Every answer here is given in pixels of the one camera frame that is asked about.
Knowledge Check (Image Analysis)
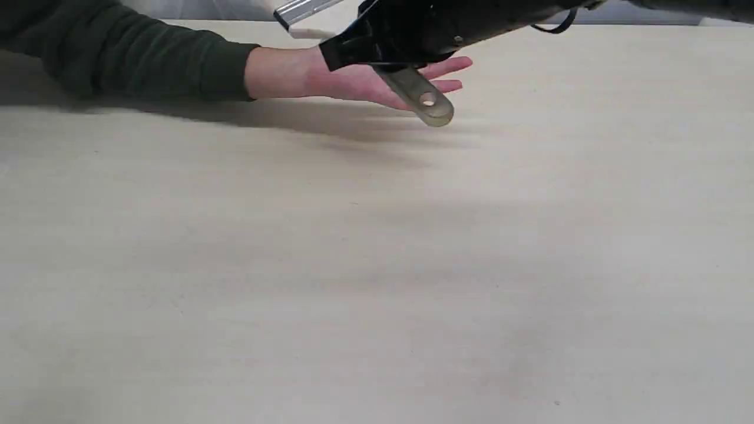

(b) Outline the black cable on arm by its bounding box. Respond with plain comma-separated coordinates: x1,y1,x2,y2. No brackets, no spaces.
530,7,581,35

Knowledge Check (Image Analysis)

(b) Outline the forearm in dark green sleeve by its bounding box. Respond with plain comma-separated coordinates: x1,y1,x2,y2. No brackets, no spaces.
0,0,313,102

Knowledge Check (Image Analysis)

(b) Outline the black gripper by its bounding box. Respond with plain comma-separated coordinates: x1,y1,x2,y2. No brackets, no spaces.
319,1,590,71

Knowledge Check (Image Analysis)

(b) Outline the wide wooden paint brush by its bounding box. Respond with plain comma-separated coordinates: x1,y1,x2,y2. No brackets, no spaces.
273,0,455,128

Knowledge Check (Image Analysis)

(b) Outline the open bare human hand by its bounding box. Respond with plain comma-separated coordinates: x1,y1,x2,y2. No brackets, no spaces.
305,47,473,111

